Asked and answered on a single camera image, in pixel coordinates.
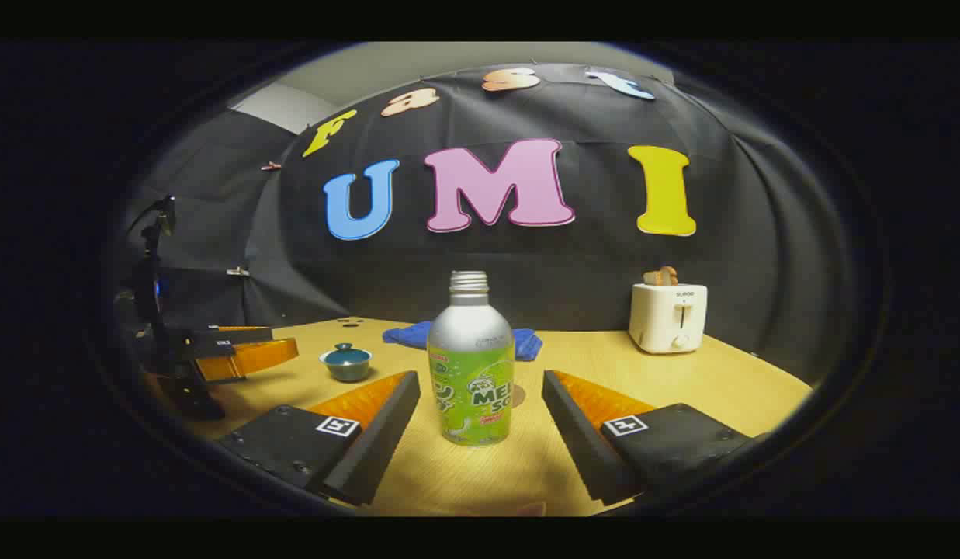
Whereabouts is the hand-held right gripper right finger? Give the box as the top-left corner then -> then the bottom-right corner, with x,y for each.
541,370 -> 754,506

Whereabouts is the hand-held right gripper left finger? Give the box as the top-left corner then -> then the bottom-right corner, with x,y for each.
218,370 -> 421,507

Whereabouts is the teal ceramic teacup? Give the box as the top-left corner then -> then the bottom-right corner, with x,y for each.
319,353 -> 373,383

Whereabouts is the green label water bottle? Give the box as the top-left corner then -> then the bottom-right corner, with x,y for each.
427,270 -> 516,448

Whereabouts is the blue towel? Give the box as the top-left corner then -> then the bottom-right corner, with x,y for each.
382,321 -> 543,363

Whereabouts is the white toaster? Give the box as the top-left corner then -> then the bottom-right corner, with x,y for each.
629,283 -> 709,356

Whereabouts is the black backdrop cloth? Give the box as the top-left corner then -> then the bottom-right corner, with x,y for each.
115,62 -> 845,383

